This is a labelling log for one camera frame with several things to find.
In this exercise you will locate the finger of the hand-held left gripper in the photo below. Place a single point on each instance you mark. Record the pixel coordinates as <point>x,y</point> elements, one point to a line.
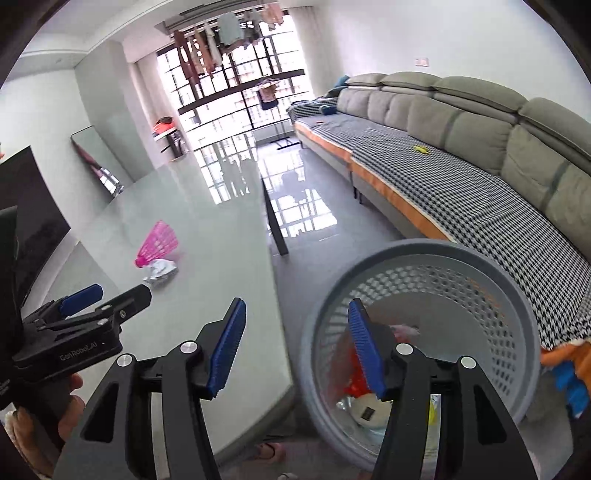
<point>136,297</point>
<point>81,297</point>

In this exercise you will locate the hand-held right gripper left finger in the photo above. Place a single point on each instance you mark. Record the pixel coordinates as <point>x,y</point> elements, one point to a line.
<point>228,350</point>

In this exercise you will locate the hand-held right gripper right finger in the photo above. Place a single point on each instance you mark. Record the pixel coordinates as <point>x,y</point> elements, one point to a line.
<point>364,350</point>

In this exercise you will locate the white wrapper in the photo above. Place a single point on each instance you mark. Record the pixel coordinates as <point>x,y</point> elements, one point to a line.
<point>159,273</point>

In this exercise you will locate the pink shuttlecock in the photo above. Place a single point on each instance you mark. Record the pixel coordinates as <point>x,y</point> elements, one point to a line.
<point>159,242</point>

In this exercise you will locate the white and teal packet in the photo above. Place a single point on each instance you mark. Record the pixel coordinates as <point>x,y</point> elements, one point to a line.
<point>364,413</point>

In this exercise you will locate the grey perforated plastic basket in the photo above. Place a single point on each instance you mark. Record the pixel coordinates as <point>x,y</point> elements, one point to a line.
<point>461,258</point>

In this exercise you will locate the person's left hand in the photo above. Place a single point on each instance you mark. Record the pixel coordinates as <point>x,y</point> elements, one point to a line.
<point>27,438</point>

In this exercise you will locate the black television screen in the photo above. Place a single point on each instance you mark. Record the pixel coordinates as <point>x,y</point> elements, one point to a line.
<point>32,207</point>

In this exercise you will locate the pink slipper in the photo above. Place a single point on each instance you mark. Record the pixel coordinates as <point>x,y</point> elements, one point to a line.
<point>268,451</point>

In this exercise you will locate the leaning floor mirror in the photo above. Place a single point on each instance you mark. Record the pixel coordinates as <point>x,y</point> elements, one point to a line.
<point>94,157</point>

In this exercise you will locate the small shelf with orange items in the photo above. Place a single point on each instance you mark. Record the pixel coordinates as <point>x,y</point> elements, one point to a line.
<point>165,127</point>

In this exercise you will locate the houndstooth sofa cover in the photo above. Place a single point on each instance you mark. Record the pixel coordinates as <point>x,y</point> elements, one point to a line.
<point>461,194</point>
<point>332,131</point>

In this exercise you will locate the blue plastic bag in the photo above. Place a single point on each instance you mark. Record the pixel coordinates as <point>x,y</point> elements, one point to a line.
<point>570,383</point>

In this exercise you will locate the dark window grille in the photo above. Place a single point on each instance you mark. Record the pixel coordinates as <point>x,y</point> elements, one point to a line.
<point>231,92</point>

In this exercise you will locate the floor clothes stand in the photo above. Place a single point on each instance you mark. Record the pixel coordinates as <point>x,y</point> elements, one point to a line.
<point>267,94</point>

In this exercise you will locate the dark blue cushion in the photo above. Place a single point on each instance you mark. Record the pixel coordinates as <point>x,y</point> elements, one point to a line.
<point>328,110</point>

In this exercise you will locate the row of hanging clothes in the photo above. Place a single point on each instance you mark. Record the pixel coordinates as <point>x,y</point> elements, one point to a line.
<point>207,50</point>

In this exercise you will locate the teal pillow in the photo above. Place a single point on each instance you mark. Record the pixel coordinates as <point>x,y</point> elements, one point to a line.
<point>341,81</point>

